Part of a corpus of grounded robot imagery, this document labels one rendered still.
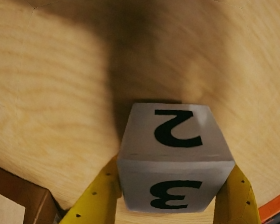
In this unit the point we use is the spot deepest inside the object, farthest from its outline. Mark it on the orange digital multimeter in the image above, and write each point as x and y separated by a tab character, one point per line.
270	209

